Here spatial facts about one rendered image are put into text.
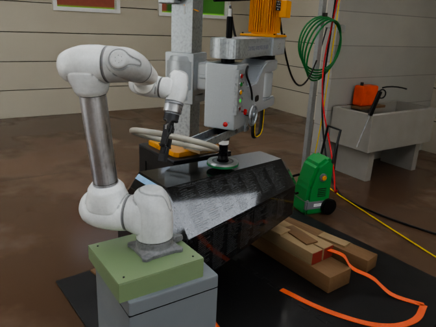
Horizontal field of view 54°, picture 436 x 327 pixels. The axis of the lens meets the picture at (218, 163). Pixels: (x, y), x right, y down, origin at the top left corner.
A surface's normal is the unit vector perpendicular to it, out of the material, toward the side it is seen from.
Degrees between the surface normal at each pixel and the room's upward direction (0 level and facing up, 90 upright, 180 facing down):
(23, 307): 0
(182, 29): 90
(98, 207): 94
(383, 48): 90
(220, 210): 45
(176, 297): 90
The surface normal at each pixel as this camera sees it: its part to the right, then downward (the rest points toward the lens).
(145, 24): 0.54, 0.29
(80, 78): -0.22, 0.48
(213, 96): -0.42, 0.26
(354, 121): -0.84, 0.14
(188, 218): 0.50, -0.49
